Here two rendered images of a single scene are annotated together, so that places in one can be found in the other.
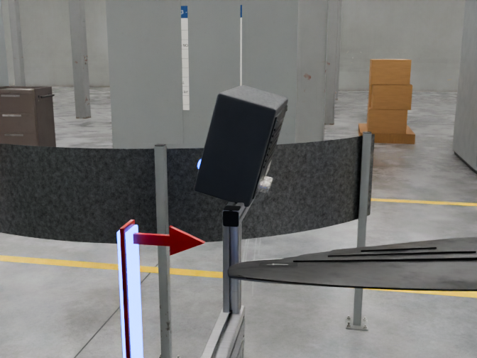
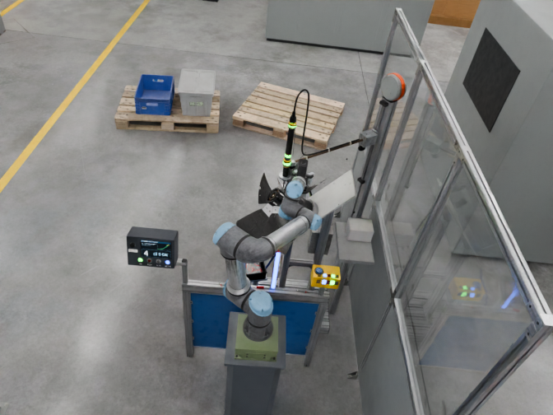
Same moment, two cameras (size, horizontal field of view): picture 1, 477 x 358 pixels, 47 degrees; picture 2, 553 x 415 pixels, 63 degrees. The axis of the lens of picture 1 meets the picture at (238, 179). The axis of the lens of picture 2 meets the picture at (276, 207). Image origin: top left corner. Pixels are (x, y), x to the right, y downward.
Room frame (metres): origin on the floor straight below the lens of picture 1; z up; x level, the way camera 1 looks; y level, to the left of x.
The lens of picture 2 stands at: (0.85, 1.74, 3.08)
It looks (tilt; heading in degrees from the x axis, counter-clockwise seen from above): 42 degrees down; 257
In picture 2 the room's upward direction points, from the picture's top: 8 degrees clockwise
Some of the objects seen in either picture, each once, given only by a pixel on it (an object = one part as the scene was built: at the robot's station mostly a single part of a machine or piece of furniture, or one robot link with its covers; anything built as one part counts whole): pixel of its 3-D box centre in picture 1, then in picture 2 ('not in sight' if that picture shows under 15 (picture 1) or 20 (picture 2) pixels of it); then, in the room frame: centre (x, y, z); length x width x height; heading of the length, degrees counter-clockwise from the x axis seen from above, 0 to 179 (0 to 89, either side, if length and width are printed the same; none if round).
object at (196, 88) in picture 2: not in sight; (197, 92); (0.86, -3.29, 0.31); 0.60 x 0.42 x 0.33; 86
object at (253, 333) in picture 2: not in sight; (258, 323); (0.57, 0.51, 1.14); 0.15 x 0.15 x 0.10
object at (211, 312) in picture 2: not in sight; (252, 325); (0.52, 0.08, 0.45); 0.82 x 0.02 x 0.66; 170
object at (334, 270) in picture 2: not in sight; (325, 277); (0.13, 0.15, 1.02); 0.16 x 0.10 x 0.11; 170
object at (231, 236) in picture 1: (232, 260); (184, 271); (0.94, 0.01, 0.96); 0.03 x 0.03 x 0.20; 80
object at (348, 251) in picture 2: not in sight; (354, 242); (-0.20, -0.28, 0.85); 0.36 x 0.24 x 0.03; 80
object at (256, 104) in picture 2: not in sight; (290, 114); (-0.32, -3.23, 0.07); 1.20 x 1.00 x 0.15; 153
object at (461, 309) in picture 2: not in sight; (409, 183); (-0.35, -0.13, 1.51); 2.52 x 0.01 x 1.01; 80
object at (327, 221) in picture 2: not in sight; (317, 263); (0.01, -0.33, 0.58); 0.09 x 0.05 x 1.15; 80
